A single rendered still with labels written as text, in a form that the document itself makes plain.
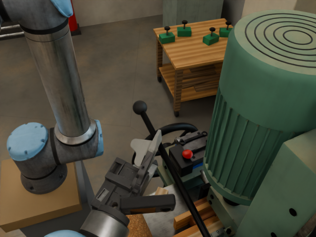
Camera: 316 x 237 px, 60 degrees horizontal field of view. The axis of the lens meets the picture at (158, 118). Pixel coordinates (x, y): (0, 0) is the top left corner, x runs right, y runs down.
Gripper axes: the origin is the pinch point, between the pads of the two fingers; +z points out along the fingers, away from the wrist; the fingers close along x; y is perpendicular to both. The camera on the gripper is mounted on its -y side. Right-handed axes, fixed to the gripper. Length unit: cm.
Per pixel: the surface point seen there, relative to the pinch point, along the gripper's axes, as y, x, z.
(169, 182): -3.8, 25.8, 3.3
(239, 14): 8, 102, 232
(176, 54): 34, 77, 117
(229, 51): -7.8, -34.2, -1.3
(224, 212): -19.9, 7.8, -5.3
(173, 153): -2.1, 12.2, 6.3
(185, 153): -5.3, 10.3, 6.8
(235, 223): -22.7, 5.7, -7.4
